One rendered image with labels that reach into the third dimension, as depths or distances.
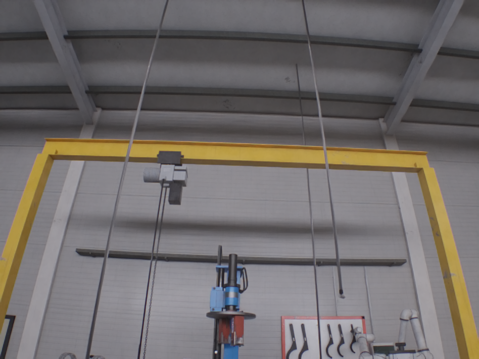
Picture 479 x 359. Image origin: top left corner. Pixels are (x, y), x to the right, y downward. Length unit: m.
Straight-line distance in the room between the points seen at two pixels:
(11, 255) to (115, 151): 1.77
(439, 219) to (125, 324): 5.11
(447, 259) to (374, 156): 1.59
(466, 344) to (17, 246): 5.09
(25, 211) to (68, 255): 2.53
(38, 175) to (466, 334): 5.35
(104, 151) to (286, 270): 3.76
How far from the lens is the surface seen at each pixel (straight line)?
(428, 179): 4.83
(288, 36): 6.71
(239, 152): 4.36
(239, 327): 3.80
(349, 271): 6.55
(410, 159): 4.98
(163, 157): 4.29
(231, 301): 3.98
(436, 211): 4.64
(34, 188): 4.69
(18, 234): 4.49
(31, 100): 9.28
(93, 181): 7.43
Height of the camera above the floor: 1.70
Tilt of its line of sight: 29 degrees up
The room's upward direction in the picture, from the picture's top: 2 degrees clockwise
